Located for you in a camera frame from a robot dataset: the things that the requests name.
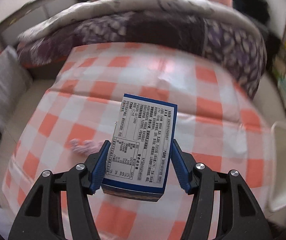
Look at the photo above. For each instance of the purple white patterned duvet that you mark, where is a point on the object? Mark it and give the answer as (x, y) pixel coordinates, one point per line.
(201, 27)

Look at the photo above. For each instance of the pink fuzzy sock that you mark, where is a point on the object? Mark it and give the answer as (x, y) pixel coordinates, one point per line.
(85, 147)

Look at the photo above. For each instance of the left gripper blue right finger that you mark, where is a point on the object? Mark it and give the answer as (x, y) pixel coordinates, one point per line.
(240, 216)

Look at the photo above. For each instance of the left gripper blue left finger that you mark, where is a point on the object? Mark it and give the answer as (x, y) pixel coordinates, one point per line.
(40, 215)

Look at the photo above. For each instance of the orange white checkered cloth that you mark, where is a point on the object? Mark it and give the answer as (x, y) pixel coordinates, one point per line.
(216, 123)

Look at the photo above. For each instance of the pile of black clothes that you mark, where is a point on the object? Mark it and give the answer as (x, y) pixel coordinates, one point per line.
(256, 9)

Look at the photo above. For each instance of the grey padded bed headboard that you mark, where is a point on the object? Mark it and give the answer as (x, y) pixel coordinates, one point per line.
(29, 15)

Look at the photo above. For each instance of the white plastic trash bin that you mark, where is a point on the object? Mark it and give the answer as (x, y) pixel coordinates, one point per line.
(277, 196)

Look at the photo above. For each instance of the grey checked cushion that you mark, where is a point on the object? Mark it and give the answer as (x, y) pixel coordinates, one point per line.
(14, 82)

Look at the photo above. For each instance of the blue white carton box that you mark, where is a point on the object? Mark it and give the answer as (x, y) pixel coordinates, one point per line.
(139, 155)

